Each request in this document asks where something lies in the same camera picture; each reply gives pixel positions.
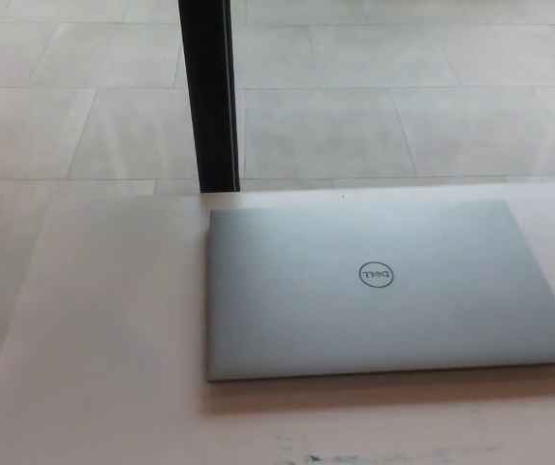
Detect silver Dell laptop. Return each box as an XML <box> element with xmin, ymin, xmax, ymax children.
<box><xmin>205</xmin><ymin>198</ymin><xmax>555</xmax><ymax>385</ymax></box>

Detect black vertical post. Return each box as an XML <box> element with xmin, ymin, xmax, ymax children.
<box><xmin>177</xmin><ymin>0</ymin><xmax>242</xmax><ymax>194</ymax></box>

